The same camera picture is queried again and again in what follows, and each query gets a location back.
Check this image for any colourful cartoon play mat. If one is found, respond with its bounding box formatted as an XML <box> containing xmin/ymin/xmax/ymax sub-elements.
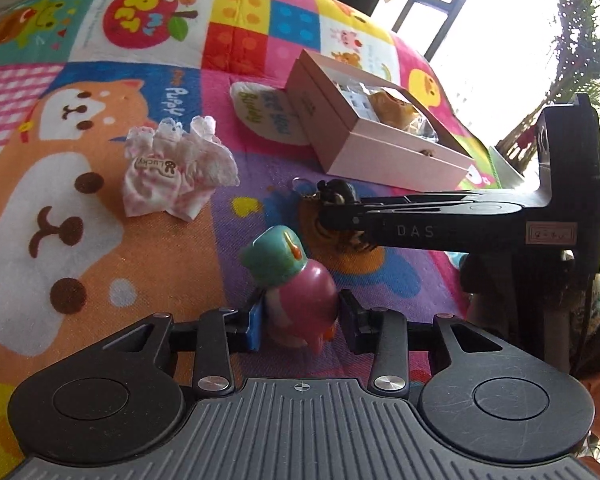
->
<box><xmin>0</xmin><ymin>0</ymin><xmax>516</xmax><ymax>466</ymax></box>

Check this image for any pink penguin toy teal hat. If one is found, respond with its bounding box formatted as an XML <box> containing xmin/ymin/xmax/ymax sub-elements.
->
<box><xmin>239</xmin><ymin>225</ymin><xmax>339</xmax><ymax>357</ymax></box>

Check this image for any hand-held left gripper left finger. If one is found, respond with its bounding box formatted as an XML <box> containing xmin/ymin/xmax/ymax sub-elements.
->
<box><xmin>96</xmin><ymin>300</ymin><xmax>264</xmax><ymax>397</ymax></box>

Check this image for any packaged yellow bun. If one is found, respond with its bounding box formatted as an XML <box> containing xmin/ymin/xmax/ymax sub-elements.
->
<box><xmin>369</xmin><ymin>88</ymin><xmax>440</xmax><ymax>137</ymax></box>

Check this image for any black window frame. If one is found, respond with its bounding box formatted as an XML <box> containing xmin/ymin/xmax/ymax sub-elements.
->
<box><xmin>370</xmin><ymin>0</ymin><xmax>491</xmax><ymax>63</ymax></box>

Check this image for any pink gingham lace cloth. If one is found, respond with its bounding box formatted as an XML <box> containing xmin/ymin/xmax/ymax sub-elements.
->
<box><xmin>123</xmin><ymin>115</ymin><xmax>241</xmax><ymax>222</ymax></box>

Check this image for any green potted plant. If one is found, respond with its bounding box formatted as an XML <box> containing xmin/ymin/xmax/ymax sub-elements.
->
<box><xmin>494</xmin><ymin>0</ymin><xmax>600</xmax><ymax>177</ymax></box>

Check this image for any pink cardboard box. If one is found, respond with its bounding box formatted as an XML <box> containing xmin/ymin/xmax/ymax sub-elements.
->
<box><xmin>285</xmin><ymin>48</ymin><xmax>476</xmax><ymax>194</ymax></box>

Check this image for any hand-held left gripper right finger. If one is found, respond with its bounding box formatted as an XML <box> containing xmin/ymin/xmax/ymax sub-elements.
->
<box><xmin>340</xmin><ymin>290</ymin><xmax>525</xmax><ymax>401</ymax></box>

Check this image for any blue tissue pack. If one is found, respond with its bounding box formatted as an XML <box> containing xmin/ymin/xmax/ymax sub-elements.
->
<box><xmin>336</xmin><ymin>80</ymin><xmax>377</xmax><ymax>122</ymax></box>

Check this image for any dark small keychain toy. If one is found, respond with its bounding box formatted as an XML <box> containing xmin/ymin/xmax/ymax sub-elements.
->
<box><xmin>291</xmin><ymin>176</ymin><xmax>362</xmax><ymax>207</ymax></box>

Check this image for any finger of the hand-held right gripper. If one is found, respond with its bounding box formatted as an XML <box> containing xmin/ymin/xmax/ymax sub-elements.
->
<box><xmin>317</xmin><ymin>190</ymin><xmax>539</xmax><ymax>253</ymax></box>

